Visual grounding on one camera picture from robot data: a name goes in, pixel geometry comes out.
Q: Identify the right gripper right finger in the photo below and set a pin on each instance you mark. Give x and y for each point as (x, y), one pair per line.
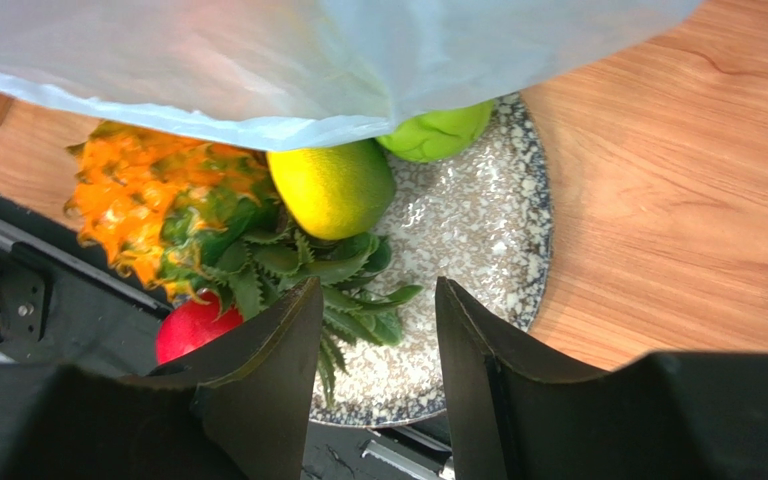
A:
(519, 409)

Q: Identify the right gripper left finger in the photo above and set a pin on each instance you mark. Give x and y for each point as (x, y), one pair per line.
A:
(236, 408)

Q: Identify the red apple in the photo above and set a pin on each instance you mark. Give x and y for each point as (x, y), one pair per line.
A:
(192, 325)

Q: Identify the green apple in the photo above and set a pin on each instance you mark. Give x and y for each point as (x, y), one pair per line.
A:
(438, 135)

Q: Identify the light blue plastic bag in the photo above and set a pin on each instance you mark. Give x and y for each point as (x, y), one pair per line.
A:
(280, 75)

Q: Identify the orange pineapple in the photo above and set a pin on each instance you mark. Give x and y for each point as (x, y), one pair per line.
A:
(205, 223)

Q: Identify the yellow green lemon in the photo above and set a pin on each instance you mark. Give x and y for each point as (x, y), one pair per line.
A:
(334, 192)

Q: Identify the speckled ceramic plate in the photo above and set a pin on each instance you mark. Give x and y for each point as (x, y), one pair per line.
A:
(482, 218)

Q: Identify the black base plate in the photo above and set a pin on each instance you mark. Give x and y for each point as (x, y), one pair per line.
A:
(57, 304)

